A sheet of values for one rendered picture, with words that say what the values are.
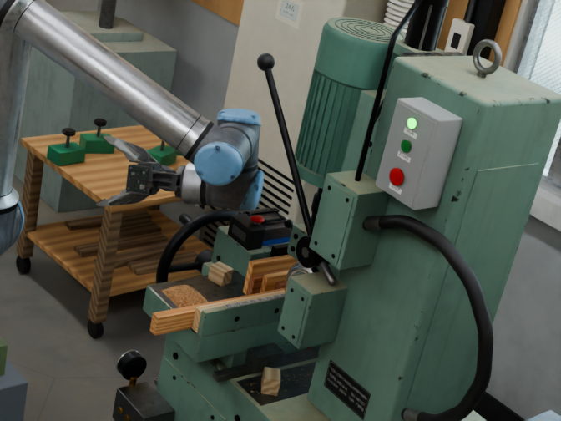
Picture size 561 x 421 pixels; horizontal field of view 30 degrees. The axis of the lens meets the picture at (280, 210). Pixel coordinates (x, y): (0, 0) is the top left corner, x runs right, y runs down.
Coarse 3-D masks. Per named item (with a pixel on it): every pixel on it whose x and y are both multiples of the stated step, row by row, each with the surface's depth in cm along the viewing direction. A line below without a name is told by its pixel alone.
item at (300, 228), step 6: (294, 228) 218; (300, 228) 217; (294, 234) 218; (300, 234) 217; (306, 234) 215; (294, 240) 219; (288, 246) 220; (294, 246) 219; (288, 252) 221; (294, 252) 219
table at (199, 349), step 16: (208, 272) 236; (160, 288) 217; (208, 288) 221; (224, 288) 222; (240, 288) 224; (144, 304) 218; (160, 304) 214; (176, 336) 210; (192, 336) 205; (208, 336) 204; (224, 336) 207; (240, 336) 210; (256, 336) 213; (272, 336) 216; (192, 352) 206; (208, 352) 206; (224, 352) 209; (240, 352) 212
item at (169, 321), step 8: (248, 296) 213; (200, 304) 206; (208, 304) 207; (160, 312) 200; (168, 312) 201; (176, 312) 202; (184, 312) 202; (192, 312) 204; (152, 320) 200; (160, 320) 199; (168, 320) 201; (176, 320) 202; (184, 320) 203; (192, 320) 205; (152, 328) 201; (160, 328) 200; (168, 328) 202; (176, 328) 203; (184, 328) 204
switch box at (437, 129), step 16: (400, 112) 172; (416, 112) 169; (432, 112) 169; (448, 112) 170; (400, 128) 172; (416, 128) 169; (432, 128) 166; (448, 128) 168; (400, 144) 172; (416, 144) 169; (432, 144) 167; (448, 144) 169; (384, 160) 176; (400, 160) 173; (416, 160) 170; (432, 160) 169; (448, 160) 171; (384, 176) 176; (416, 176) 170; (432, 176) 171; (416, 192) 171; (432, 192) 173; (416, 208) 172
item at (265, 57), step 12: (264, 60) 201; (276, 96) 201; (276, 108) 201; (288, 144) 200; (288, 156) 200; (300, 180) 199; (300, 192) 198; (300, 204) 198; (312, 228) 197; (300, 240) 196; (300, 252) 197; (312, 252) 194; (312, 264) 195; (324, 264) 195
